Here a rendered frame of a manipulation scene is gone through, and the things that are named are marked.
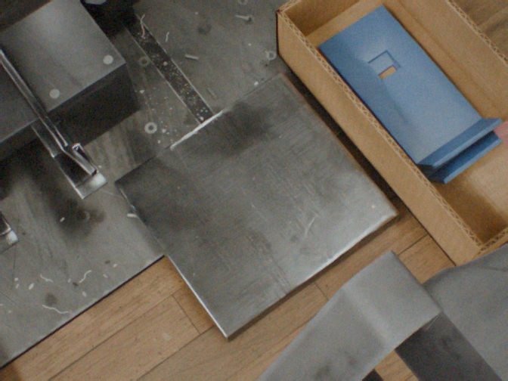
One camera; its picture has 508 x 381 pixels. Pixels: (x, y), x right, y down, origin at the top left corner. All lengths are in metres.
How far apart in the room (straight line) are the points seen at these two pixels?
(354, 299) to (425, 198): 0.39
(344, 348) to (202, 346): 0.40
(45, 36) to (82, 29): 0.03
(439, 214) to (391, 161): 0.06
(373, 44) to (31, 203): 0.32
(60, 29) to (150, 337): 0.25
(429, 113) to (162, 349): 0.29
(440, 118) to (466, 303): 0.46
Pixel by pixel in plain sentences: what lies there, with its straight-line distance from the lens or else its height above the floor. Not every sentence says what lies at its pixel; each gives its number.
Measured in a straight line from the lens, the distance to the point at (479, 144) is 0.79.
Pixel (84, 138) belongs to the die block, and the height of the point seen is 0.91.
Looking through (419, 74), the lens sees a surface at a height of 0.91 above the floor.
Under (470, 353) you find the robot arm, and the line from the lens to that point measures 0.36.
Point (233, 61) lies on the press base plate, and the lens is 0.84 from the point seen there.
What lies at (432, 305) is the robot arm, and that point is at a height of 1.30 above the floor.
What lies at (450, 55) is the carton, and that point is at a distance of 0.84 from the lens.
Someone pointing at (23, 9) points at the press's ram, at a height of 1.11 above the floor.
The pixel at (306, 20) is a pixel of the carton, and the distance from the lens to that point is 0.82.
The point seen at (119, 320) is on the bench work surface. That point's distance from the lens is 0.77.
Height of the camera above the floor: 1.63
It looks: 69 degrees down
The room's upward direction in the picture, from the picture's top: 6 degrees counter-clockwise
